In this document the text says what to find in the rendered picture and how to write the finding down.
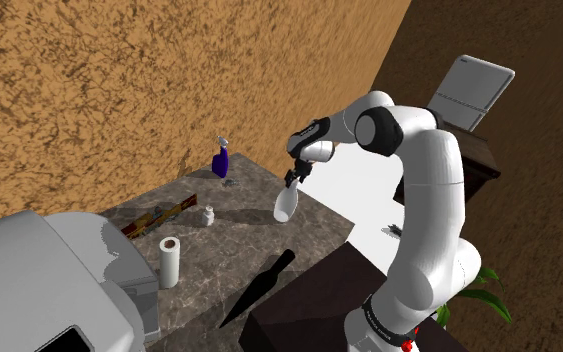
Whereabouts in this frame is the dark wooden cabinet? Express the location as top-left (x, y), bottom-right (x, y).
top-left (392, 121), bottom-right (502, 206)

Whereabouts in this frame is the green leafy plant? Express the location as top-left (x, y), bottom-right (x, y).
top-left (434, 265), bottom-right (513, 328)

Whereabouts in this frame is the grey refrigerator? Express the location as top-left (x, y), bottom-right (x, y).
top-left (426, 53), bottom-right (517, 133)

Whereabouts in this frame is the small dark metal object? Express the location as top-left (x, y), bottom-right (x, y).
top-left (380, 223), bottom-right (405, 239)

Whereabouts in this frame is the red and yellow flat bar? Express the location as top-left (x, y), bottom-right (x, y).
top-left (120, 192), bottom-right (199, 241)

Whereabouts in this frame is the white paper towel roll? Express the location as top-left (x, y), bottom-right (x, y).
top-left (157, 235), bottom-right (182, 290)

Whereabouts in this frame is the white bottle-shaped vase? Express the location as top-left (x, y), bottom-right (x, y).
top-left (272, 179), bottom-right (301, 224)

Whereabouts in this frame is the large white appliance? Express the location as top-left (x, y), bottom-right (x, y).
top-left (0, 209), bottom-right (161, 352)

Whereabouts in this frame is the blue spray bottle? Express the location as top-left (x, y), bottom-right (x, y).
top-left (211, 135), bottom-right (231, 180)

